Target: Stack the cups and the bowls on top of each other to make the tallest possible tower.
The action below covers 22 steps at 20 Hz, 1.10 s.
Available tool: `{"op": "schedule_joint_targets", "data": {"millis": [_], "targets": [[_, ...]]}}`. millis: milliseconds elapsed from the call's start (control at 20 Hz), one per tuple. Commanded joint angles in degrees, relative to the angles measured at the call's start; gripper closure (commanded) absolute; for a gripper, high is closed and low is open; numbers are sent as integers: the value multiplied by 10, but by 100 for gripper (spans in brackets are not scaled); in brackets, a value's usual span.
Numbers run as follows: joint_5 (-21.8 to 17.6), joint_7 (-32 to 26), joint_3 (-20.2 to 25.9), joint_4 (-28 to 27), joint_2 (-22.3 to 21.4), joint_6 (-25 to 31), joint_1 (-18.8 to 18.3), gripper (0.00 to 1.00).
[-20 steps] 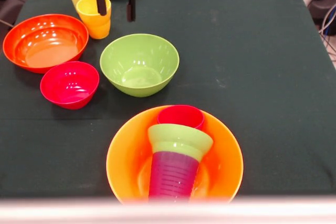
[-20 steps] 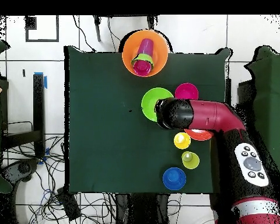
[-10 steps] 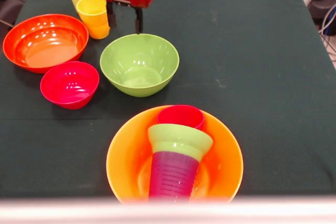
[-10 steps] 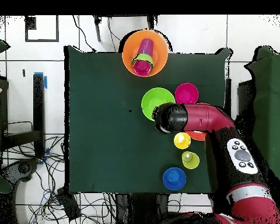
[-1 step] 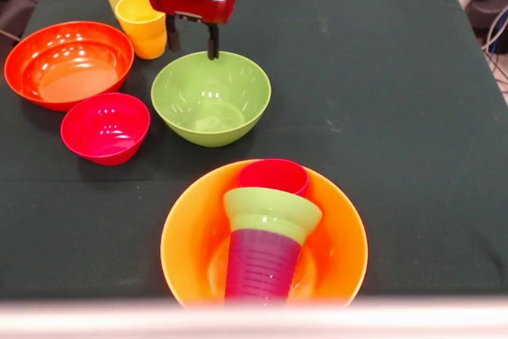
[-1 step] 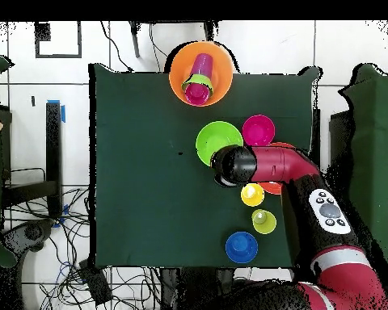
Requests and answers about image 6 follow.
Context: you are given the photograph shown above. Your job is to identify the large green bowl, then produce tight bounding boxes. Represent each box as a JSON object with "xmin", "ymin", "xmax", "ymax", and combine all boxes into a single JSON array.
[{"xmin": 195, "ymin": 120, "xmax": 244, "ymax": 168}]

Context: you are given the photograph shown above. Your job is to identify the small pink bowl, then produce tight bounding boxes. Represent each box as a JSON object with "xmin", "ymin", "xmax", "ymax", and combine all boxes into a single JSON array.
[{"xmin": 241, "ymin": 114, "xmax": 276, "ymax": 148}]

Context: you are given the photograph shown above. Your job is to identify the pink cup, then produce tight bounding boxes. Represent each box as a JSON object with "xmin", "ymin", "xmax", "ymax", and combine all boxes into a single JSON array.
[{"xmin": 183, "ymin": 82, "xmax": 212, "ymax": 107}]

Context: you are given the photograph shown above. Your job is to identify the small green bowl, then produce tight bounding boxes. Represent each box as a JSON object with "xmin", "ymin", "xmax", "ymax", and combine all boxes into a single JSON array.
[{"xmin": 180, "ymin": 73, "xmax": 215, "ymax": 97}]

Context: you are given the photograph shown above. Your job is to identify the large orange bowl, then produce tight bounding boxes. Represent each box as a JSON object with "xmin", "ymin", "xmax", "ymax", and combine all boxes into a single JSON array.
[{"xmin": 168, "ymin": 40, "xmax": 236, "ymax": 107}]

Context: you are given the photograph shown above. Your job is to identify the purple cup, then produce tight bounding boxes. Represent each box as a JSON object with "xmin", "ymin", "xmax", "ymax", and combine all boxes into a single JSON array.
[{"xmin": 189, "ymin": 52, "xmax": 213, "ymax": 78}]

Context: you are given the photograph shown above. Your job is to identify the yellow cup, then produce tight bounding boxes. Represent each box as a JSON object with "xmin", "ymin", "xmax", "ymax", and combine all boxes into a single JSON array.
[{"xmin": 240, "ymin": 182, "xmax": 265, "ymax": 207}]

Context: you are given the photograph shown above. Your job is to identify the dark green tablecloth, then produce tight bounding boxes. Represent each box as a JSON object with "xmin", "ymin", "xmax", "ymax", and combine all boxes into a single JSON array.
[{"xmin": 88, "ymin": 62, "xmax": 323, "ymax": 271}]

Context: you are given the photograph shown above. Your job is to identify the wide red-orange bowl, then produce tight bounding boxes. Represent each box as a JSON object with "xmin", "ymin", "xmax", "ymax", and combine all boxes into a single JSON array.
[{"xmin": 257, "ymin": 140, "xmax": 297, "ymax": 195}]

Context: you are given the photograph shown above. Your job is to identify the lime yellow-green cup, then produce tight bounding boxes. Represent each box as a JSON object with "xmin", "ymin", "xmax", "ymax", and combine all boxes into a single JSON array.
[{"xmin": 251, "ymin": 208, "xmax": 278, "ymax": 236}]

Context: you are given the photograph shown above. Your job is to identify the blue bowl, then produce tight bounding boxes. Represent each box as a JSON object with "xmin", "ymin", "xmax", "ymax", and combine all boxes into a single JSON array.
[{"xmin": 225, "ymin": 231, "xmax": 259, "ymax": 265}]

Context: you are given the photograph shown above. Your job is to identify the black metal stand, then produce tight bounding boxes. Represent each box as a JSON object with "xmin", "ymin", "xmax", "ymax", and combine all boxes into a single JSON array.
[{"xmin": 1, "ymin": 100, "xmax": 65, "ymax": 220}]

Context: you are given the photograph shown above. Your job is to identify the black power strip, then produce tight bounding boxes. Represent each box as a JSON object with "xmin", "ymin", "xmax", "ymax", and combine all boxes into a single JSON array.
[{"xmin": 78, "ymin": 258, "xmax": 113, "ymax": 307}]

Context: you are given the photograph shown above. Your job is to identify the black camera stand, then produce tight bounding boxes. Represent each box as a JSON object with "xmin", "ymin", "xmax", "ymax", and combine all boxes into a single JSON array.
[{"xmin": 128, "ymin": 20, "xmax": 220, "ymax": 60}]

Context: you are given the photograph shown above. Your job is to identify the tangle of cables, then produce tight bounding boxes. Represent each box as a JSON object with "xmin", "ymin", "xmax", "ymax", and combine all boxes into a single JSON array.
[{"xmin": 2, "ymin": 167, "xmax": 162, "ymax": 310}]

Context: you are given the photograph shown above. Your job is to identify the black pedestal leg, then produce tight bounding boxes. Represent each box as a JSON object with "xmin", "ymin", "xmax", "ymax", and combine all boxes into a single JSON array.
[{"xmin": 1, "ymin": 218, "xmax": 57, "ymax": 257}]

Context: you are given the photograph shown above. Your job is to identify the black square frame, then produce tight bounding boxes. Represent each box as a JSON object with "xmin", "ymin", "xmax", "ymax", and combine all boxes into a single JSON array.
[{"xmin": 34, "ymin": 21, "xmax": 82, "ymax": 60}]

